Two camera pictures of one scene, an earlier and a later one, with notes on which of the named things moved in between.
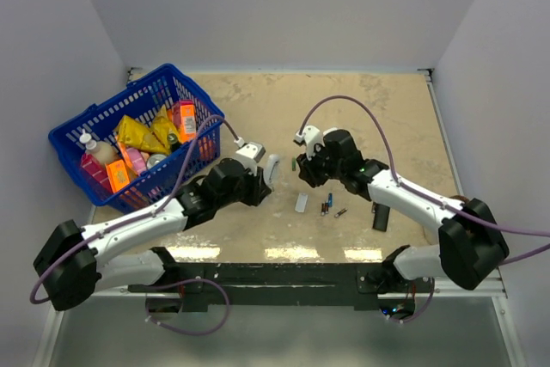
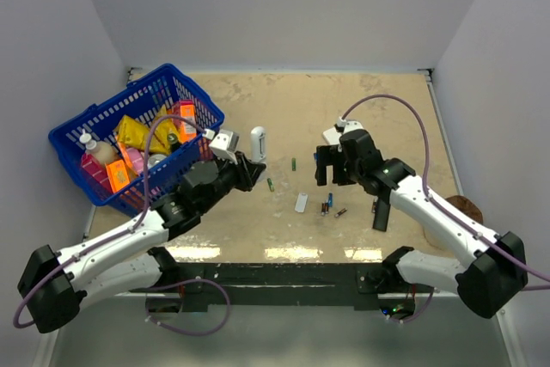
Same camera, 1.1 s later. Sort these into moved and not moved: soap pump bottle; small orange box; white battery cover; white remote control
Moved: white remote control
Not moved: soap pump bottle; white battery cover; small orange box
